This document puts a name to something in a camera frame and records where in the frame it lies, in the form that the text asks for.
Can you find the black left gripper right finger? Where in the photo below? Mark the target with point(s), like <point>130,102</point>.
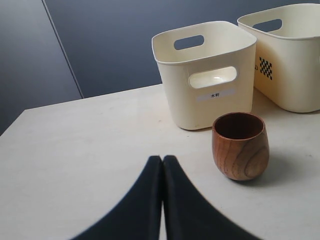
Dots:
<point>188,215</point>

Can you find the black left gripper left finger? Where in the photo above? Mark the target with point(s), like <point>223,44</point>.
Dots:
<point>138,214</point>

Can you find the brown wooden cup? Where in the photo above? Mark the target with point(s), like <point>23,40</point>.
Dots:
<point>240,145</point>

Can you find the cream plastic bin left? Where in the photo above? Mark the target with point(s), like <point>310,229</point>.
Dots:
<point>207,70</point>

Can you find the cream plastic bin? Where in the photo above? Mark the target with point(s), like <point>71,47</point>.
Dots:
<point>287,59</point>
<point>207,70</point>

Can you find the cream plastic bin middle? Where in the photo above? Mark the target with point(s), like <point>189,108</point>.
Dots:
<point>287,59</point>

